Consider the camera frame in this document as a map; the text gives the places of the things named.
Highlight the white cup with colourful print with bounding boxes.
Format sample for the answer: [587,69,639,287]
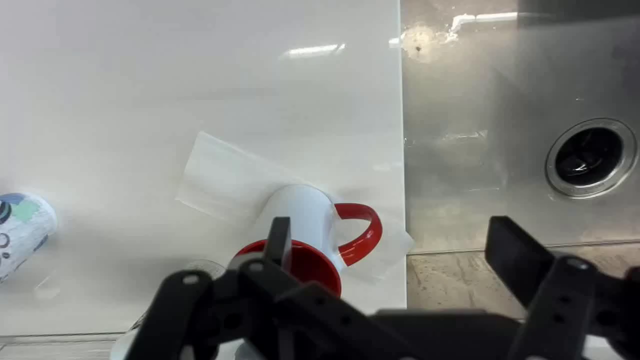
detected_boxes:
[0,190,61,281]

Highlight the round metal sink drain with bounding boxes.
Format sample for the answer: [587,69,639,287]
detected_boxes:
[543,115,640,202]

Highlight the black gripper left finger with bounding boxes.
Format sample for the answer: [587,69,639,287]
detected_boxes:
[126,216,417,360]

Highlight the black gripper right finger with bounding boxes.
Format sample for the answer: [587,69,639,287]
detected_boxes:
[485,214,640,360]

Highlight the stainless steel sink basin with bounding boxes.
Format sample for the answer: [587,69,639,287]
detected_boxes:
[398,0,640,256]

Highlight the white mug red handle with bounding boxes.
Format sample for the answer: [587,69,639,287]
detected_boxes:
[232,184,386,297]

